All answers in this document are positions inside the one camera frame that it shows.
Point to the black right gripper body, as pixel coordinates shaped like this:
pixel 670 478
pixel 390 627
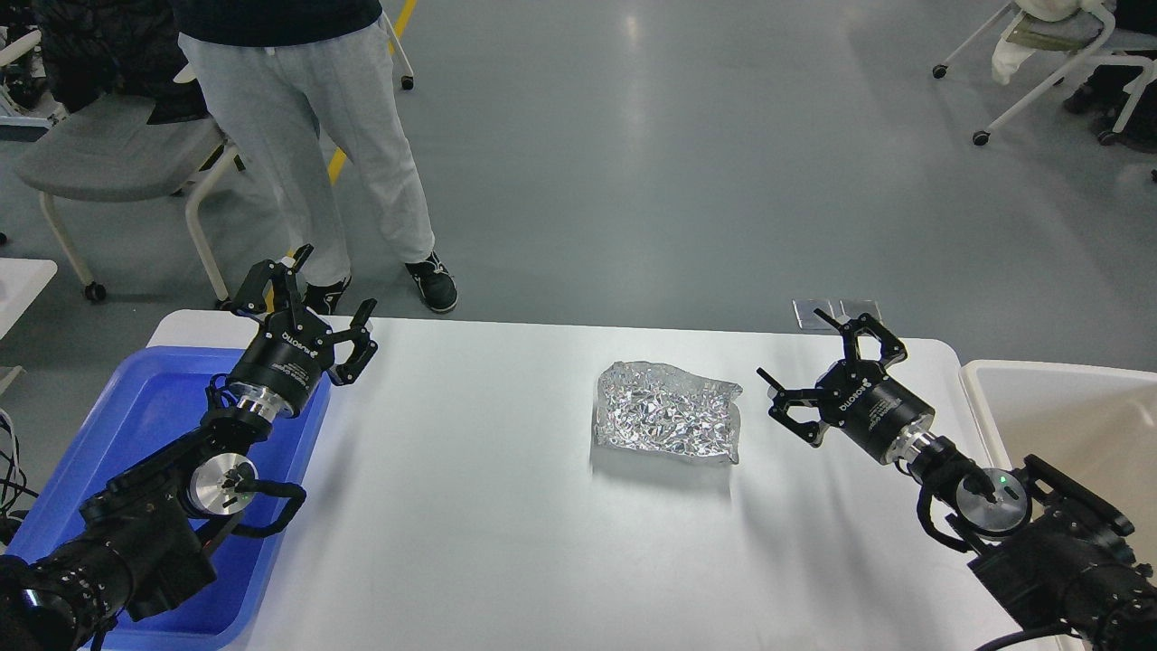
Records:
pixel 880 415

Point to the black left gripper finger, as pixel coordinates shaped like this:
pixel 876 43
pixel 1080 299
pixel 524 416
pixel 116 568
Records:
pixel 358 334
pixel 271 287

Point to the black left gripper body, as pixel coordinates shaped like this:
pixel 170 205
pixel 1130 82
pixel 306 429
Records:
pixel 284 359

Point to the silver foil bag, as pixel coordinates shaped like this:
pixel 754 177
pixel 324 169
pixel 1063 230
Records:
pixel 660 409

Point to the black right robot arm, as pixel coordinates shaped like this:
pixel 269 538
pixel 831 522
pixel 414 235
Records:
pixel 1051 552

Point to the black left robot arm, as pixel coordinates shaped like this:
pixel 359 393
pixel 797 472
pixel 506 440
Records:
pixel 150 534

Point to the right metal floor plate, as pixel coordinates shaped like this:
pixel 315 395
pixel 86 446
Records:
pixel 853 309

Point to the metal floor plate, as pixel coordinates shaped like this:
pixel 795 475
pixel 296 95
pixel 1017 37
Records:
pixel 853 309
pixel 816 315

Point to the left metal floor plate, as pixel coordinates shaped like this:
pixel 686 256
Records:
pixel 816 315

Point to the blue plastic bin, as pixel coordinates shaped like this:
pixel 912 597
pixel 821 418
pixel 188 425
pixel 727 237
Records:
pixel 154 396

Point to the person in grey sweatpants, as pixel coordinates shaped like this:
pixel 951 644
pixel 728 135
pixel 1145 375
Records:
pixel 278 75

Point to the white plastic bin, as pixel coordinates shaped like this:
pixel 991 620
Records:
pixel 1095 424

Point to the small white side table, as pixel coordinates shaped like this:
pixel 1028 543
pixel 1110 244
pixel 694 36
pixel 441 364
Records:
pixel 22 281

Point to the person in black trousers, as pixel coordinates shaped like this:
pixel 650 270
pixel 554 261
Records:
pixel 1104 90

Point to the grey chair with white frame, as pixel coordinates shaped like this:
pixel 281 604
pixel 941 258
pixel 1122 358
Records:
pixel 108 152

